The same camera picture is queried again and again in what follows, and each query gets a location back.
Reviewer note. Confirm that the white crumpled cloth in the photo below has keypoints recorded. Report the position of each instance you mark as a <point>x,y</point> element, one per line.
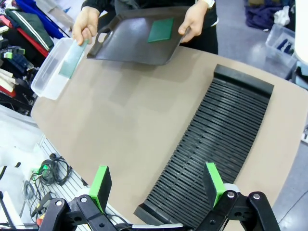
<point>282,15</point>

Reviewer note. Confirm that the green jacket with white stripes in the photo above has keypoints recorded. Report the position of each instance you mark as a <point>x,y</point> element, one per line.
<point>31,26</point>

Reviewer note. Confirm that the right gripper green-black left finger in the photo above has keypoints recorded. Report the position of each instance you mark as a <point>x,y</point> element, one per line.
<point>99,187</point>

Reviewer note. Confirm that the black slotted PCB rack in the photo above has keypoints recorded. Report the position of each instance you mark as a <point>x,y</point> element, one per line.
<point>216,134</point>

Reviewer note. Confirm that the white plastic bag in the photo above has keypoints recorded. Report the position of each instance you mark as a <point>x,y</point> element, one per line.
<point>16,134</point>

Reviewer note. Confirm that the blue garment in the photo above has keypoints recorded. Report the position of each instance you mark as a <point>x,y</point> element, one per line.
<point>41,14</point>

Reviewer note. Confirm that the black power adapter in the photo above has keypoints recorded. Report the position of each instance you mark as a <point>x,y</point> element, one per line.
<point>44,201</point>

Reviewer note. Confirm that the person's left hand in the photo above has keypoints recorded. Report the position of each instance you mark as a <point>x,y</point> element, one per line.
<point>193,20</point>

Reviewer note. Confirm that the green PCB board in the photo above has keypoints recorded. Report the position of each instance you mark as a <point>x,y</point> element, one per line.
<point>160,30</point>
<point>72,60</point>

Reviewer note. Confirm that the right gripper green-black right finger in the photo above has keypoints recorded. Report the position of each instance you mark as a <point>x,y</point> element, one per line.
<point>214,185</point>

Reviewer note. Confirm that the person's right hand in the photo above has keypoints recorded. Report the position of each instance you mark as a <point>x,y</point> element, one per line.
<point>85,24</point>

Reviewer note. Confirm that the clear plastic box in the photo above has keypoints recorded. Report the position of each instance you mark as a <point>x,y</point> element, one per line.
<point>47,79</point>

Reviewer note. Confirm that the navy clothing pile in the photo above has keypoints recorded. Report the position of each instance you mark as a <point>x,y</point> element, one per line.
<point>262,13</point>

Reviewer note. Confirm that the person's right forearm black sleeve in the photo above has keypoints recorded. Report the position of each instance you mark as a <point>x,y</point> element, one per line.
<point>96,3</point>

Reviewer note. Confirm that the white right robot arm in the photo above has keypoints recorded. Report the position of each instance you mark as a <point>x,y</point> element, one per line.
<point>302,29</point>

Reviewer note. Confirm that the black plastic tray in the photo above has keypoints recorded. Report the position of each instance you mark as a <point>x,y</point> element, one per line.
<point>130,45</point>

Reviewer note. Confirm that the clear storage bin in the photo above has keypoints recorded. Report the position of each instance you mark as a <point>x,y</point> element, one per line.
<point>280,48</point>

